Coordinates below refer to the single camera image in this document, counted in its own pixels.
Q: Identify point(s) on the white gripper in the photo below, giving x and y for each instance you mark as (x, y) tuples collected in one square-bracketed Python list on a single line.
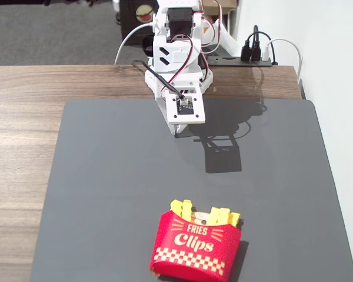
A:
[(179, 128)]

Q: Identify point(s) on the grey desk mat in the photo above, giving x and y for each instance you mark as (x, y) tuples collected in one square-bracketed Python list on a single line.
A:
[(135, 188)]

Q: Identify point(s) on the black usb hub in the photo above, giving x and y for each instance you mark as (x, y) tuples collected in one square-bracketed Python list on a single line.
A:
[(223, 61)]

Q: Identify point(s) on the black round cup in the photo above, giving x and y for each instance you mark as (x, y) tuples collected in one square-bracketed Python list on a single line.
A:
[(147, 47)]

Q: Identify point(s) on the black box with round emblem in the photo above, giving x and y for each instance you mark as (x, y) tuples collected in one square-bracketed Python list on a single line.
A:
[(132, 23)]

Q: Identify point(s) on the red fries clips box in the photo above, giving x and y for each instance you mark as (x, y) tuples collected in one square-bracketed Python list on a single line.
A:
[(194, 246)]

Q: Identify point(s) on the brown cardboard box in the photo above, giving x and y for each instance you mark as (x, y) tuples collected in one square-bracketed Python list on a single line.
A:
[(220, 3)]

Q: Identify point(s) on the white wrist camera mount plate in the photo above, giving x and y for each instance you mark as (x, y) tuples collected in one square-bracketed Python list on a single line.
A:
[(186, 108)]

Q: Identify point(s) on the white plastic bracket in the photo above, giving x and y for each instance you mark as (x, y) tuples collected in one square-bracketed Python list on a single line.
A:
[(226, 38)]

